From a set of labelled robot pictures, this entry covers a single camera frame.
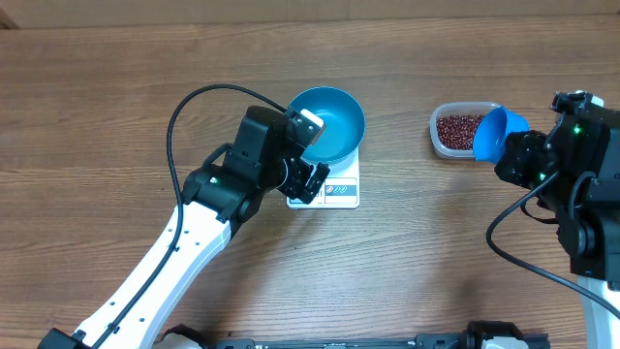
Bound blue plastic measuring scoop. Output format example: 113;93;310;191
473;107;529;164

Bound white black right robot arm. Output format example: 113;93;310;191
485;91;619;348

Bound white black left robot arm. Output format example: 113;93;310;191
39;106;329;348

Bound white digital kitchen scale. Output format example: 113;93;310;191
286;149;360;209

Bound blue metal bowl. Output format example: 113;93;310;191
290;86;366;164

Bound red adzuki beans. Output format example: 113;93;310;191
436;114;484;150

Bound clear plastic bean container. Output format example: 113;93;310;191
429;102;500;160

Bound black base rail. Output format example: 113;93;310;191
153;321;551;349

